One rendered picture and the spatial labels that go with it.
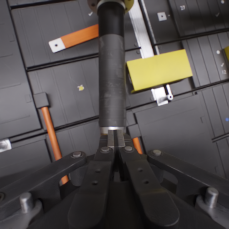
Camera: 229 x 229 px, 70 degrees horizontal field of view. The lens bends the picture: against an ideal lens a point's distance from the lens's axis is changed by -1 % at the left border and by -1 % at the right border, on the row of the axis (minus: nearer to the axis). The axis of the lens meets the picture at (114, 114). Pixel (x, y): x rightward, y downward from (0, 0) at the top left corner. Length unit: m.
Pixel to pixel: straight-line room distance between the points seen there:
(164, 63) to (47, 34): 0.28
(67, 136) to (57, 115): 0.05
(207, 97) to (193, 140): 0.13
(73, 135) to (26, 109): 0.11
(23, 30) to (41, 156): 0.28
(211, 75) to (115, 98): 0.34
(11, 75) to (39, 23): 0.13
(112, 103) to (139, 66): 0.17
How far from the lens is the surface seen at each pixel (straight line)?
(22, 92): 0.40
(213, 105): 0.52
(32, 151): 0.39
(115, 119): 0.26
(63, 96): 0.39
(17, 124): 0.39
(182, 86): 0.48
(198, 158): 0.48
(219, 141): 0.53
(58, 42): 0.42
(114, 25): 0.30
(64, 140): 0.38
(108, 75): 0.27
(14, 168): 0.41
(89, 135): 0.38
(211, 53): 0.55
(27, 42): 0.44
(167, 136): 0.43
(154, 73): 0.42
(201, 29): 0.56
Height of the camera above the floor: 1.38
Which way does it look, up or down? 78 degrees down
